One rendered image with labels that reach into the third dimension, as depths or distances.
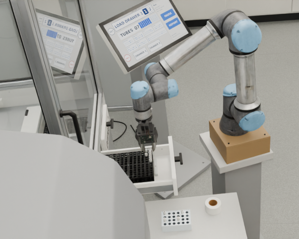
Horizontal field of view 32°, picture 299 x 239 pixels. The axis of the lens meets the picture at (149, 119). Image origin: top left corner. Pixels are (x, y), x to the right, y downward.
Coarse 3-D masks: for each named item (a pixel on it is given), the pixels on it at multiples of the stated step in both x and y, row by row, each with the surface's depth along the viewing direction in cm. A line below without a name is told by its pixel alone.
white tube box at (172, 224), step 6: (180, 210) 224; (186, 210) 224; (162, 216) 223; (168, 216) 223; (174, 216) 223; (180, 216) 222; (186, 216) 223; (162, 222) 220; (168, 222) 220; (174, 222) 220; (180, 222) 219; (186, 222) 219; (162, 228) 219; (168, 228) 219; (174, 228) 219; (180, 228) 219; (186, 228) 219
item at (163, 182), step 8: (168, 144) 245; (104, 152) 246; (112, 152) 246; (120, 152) 246; (152, 152) 247; (160, 152) 247; (168, 152) 247; (160, 160) 245; (168, 160) 245; (160, 168) 241; (168, 168) 240; (160, 176) 237; (168, 176) 236; (136, 184) 226; (144, 184) 226; (152, 184) 226; (160, 184) 226; (168, 184) 226; (144, 192) 228; (152, 192) 229
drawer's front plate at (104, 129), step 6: (108, 114) 274; (102, 120) 260; (108, 120) 272; (102, 126) 256; (102, 132) 252; (108, 132) 266; (102, 138) 248; (108, 138) 263; (102, 144) 250; (108, 144) 261
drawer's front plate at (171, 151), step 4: (168, 136) 244; (168, 140) 242; (172, 144) 239; (172, 148) 237; (172, 152) 235; (172, 156) 233; (172, 160) 231; (172, 164) 229; (172, 168) 226; (172, 172) 225; (172, 176) 222; (172, 180) 222; (176, 180) 223; (176, 184) 224; (176, 188) 225; (176, 192) 227
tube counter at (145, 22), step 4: (152, 16) 302; (156, 16) 303; (144, 20) 299; (148, 20) 300; (152, 20) 301; (156, 20) 303; (136, 24) 296; (140, 24) 297; (144, 24) 298; (148, 24) 299; (136, 28) 295; (140, 28) 296
